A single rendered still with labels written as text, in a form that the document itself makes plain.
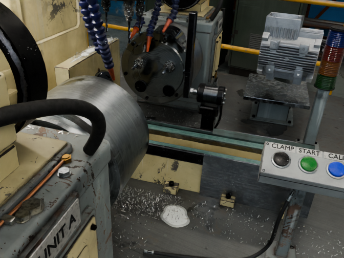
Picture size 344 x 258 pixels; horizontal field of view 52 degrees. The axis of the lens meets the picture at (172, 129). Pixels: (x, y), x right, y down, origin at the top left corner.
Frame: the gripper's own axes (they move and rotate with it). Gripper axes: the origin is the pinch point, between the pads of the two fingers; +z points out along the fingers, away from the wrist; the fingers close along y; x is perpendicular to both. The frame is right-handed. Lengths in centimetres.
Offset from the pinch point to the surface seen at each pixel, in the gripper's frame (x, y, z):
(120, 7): 131, -465, 343
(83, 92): 0, 86, 29
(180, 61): 8.0, 35.2, 28.6
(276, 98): 20.6, 9.6, -2.4
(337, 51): -4.4, 22.6, -14.9
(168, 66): 9, 39, 31
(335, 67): 0.2, 22.1, -16.3
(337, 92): 104, -269, -53
